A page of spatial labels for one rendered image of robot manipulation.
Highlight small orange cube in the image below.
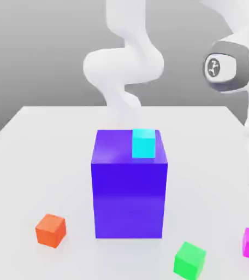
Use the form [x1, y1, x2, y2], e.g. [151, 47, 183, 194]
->
[35, 213, 67, 249]

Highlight small green cube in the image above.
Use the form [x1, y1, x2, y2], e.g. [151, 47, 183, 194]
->
[173, 241, 208, 280]

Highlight large purple box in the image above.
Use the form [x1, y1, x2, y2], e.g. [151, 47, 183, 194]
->
[91, 129, 168, 240]

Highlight small cyan cube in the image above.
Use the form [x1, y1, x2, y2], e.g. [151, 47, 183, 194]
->
[131, 129, 156, 159]

